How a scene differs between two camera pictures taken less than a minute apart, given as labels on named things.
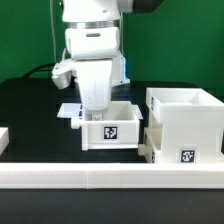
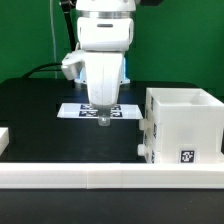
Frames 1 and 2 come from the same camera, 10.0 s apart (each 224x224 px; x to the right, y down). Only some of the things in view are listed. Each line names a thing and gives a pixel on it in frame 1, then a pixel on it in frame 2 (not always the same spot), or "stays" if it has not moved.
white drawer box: (115, 127) -> (152, 124)
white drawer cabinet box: (192, 123) stays
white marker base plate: (74, 110) stays
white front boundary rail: (111, 175) stays
